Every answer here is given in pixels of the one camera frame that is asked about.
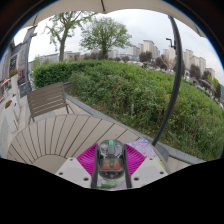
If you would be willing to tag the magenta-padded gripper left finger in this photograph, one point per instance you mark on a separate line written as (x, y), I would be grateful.
(75, 173)

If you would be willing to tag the round leafy green tree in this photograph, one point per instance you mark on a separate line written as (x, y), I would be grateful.
(104, 35)

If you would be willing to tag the distant apartment buildings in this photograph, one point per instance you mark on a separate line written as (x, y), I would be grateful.
(148, 46)

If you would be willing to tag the curved black umbrella pole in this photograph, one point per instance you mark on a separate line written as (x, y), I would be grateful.
(175, 73)

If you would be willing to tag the transparent grey computer mouse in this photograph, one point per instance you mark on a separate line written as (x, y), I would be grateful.
(111, 163)

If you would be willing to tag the white flower planter box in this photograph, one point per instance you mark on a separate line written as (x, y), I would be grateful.
(11, 115)

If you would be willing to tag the grey storefront building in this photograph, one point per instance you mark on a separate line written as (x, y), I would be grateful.
(13, 63)

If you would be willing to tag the grey slatted outdoor chair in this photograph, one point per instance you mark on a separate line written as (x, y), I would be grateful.
(46, 100)

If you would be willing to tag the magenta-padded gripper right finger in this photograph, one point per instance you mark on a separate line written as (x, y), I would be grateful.
(146, 171)

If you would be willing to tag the sparse-leaved tree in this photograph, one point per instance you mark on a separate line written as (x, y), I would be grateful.
(62, 40)

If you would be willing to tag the beige patio umbrella canopy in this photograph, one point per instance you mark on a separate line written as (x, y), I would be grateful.
(140, 7)

